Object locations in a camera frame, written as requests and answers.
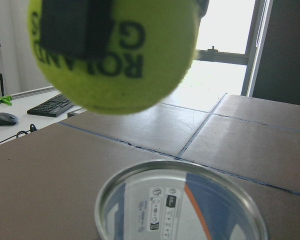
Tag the yellow tennis ball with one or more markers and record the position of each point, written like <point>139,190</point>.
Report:
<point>150,50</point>

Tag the clear tennis ball can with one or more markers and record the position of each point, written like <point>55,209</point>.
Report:
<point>175,200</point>

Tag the green plastic clamp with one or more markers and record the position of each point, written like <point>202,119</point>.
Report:
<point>7,100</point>

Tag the black keyboard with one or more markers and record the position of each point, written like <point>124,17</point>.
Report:
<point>52,107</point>

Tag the black computer mouse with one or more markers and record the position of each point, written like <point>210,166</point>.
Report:
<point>7,119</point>

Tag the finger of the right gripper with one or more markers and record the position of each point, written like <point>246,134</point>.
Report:
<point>76,28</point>
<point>202,7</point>

